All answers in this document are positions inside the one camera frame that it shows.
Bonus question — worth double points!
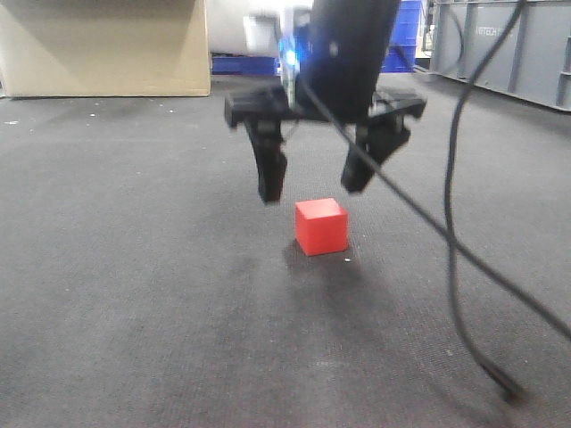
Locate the blue plastic bins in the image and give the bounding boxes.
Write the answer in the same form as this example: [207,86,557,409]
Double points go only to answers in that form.
[205,1,422,76]

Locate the red magnetic cube block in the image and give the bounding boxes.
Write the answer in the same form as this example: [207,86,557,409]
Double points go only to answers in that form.
[295,198,349,256]

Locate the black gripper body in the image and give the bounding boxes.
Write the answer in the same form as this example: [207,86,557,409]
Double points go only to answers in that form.
[224,1,426,128]

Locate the black cable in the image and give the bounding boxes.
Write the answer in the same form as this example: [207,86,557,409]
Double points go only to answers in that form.
[298,0,571,402]

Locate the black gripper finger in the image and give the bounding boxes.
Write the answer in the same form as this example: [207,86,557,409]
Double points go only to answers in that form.
[341,115,410,193]
[244,119,286,203]

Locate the grey metal container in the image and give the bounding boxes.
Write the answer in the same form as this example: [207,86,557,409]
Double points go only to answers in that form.
[429,1,570,112]

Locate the large cardboard box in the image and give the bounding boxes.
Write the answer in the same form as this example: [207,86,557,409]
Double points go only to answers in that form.
[1,1,211,98]

